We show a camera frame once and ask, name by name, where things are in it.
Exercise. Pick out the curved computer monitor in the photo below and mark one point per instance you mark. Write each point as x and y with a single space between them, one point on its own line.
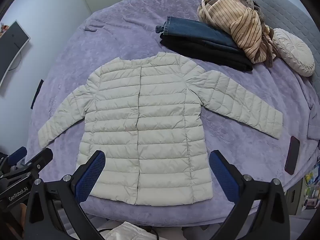
10 50

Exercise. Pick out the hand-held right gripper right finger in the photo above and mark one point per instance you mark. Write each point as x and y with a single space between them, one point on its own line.
223 176

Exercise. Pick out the purple plush blanket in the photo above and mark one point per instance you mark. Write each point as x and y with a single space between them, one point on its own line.
112 42

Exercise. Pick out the grey quilted headboard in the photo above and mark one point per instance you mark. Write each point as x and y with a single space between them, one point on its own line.
287 7

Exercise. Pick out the grey cloth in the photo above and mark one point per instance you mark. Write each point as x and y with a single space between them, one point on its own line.
314 126

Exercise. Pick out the colourful shelf clutter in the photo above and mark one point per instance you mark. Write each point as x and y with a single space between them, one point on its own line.
311 187

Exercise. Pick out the black smartphone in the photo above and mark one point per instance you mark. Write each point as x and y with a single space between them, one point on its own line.
292 155

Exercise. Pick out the white knit garment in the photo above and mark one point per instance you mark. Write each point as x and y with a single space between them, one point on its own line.
292 51

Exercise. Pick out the folded blue jeans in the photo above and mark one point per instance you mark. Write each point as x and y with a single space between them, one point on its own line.
195 31

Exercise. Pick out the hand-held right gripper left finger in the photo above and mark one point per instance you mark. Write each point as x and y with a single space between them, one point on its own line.
91 176

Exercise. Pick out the grey storage box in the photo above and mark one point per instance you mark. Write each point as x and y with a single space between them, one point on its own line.
295 197

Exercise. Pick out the brown fleece garment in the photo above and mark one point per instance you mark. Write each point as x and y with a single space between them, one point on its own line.
271 55

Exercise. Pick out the beige striped garment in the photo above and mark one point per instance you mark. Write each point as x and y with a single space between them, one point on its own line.
237 17

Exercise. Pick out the folded black garment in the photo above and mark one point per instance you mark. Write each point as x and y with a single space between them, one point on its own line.
200 51

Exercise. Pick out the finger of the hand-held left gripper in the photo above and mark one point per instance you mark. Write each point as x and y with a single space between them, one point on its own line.
18 153
41 158

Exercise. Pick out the cream quilted puffer jacket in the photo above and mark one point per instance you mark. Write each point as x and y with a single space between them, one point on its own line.
155 130

